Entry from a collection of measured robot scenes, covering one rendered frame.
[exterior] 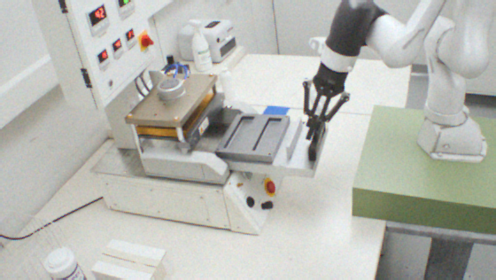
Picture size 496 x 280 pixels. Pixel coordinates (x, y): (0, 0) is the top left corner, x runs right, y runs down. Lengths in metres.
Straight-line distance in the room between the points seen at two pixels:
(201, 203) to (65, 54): 0.56
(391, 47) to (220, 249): 0.72
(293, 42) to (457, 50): 2.73
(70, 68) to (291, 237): 0.77
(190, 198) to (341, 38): 0.62
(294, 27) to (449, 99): 2.59
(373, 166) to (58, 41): 0.95
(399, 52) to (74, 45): 0.80
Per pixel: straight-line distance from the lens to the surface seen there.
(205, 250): 1.31
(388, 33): 1.05
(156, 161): 1.27
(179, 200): 1.33
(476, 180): 1.35
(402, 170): 1.34
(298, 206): 1.39
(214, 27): 2.22
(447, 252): 1.70
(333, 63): 1.07
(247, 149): 1.22
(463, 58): 1.18
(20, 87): 1.54
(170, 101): 1.29
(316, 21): 3.69
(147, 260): 1.21
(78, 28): 1.18
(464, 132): 1.38
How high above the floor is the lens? 1.70
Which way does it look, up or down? 34 degrees down
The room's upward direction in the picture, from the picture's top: 10 degrees counter-clockwise
